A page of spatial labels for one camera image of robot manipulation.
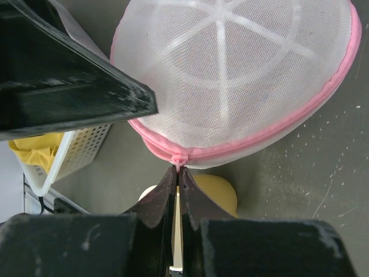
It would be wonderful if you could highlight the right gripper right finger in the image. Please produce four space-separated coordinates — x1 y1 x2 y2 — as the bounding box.
179 167 232 276

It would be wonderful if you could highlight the white pink mesh laundry bag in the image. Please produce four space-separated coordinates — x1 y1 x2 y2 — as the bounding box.
110 0 362 169

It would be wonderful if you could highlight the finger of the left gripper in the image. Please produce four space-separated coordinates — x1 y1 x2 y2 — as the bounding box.
1 1 157 141

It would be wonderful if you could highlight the yellow mug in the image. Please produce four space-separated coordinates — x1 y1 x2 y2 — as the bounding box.
138 173 239 272

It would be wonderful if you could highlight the white plastic laundry basket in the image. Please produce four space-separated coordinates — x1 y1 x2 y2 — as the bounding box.
19 124 111 197

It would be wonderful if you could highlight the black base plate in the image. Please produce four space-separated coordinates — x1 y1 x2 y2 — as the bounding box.
38 197 88 215

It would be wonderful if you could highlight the yellow garment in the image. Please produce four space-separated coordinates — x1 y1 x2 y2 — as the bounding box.
8 133 64 173

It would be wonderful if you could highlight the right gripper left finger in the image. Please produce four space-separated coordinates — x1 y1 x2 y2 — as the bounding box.
122 166 176 276

